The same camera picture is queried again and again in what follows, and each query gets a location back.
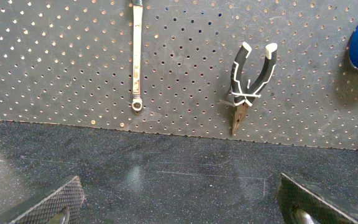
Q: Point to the black pegboard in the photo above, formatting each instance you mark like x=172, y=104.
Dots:
x=57, y=62

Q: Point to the wrench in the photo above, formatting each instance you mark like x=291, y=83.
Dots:
x=137, y=56

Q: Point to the black and white pliers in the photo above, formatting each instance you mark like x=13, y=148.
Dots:
x=239, y=74

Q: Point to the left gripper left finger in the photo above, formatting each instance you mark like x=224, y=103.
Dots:
x=57, y=202

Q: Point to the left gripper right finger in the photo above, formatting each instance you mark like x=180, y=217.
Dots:
x=315, y=205

